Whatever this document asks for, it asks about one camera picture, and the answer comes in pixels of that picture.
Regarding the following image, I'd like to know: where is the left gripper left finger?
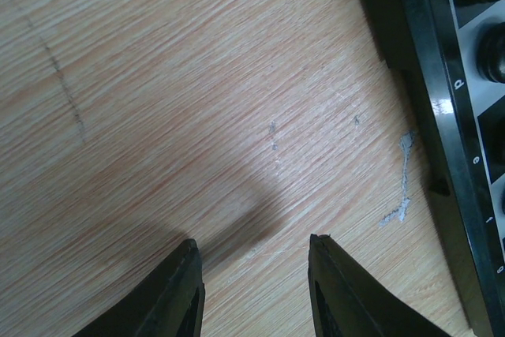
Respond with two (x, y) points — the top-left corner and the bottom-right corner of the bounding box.
(76, 238), (205, 336)

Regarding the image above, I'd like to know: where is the black grey chess board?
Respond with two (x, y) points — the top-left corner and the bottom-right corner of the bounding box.
(361, 0), (504, 336)

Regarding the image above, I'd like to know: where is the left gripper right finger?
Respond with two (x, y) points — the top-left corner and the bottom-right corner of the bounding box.
(308, 234), (447, 336)

